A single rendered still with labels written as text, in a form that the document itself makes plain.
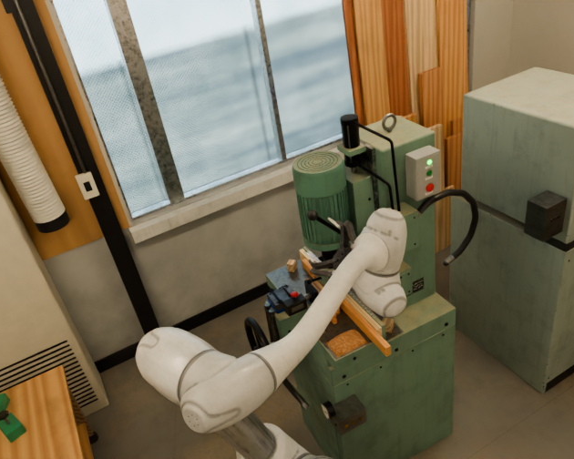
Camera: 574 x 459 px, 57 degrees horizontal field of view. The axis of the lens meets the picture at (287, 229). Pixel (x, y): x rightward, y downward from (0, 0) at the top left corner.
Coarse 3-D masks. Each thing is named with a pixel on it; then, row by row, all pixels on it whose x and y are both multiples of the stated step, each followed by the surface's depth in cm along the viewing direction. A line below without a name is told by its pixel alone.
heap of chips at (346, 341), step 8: (336, 336) 188; (344, 336) 186; (352, 336) 186; (360, 336) 187; (328, 344) 188; (336, 344) 184; (344, 344) 184; (352, 344) 184; (360, 344) 185; (336, 352) 183; (344, 352) 183
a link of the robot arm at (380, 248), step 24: (384, 216) 132; (360, 240) 133; (384, 240) 131; (360, 264) 127; (384, 264) 132; (336, 288) 124; (312, 312) 123; (288, 336) 120; (312, 336) 120; (264, 360) 110; (288, 360) 114
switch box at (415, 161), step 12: (408, 156) 174; (420, 156) 172; (432, 156) 173; (408, 168) 176; (420, 168) 173; (432, 168) 175; (408, 180) 179; (420, 180) 175; (432, 180) 178; (408, 192) 182; (420, 192) 178; (432, 192) 180
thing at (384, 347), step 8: (304, 264) 224; (344, 304) 198; (352, 312) 194; (360, 320) 190; (360, 328) 192; (368, 328) 186; (368, 336) 187; (376, 336) 182; (376, 344) 183; (384, 344) 178; (384, 352) 179
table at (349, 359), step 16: (272, 272) 228; (288, 272) 226; (304, 272) 225; (272, 288) 224; (304, 288) 216; (352, 320) 196; (384, 336) 187; (352, 352) 183; (368, 352) 187; (336, 368) 183
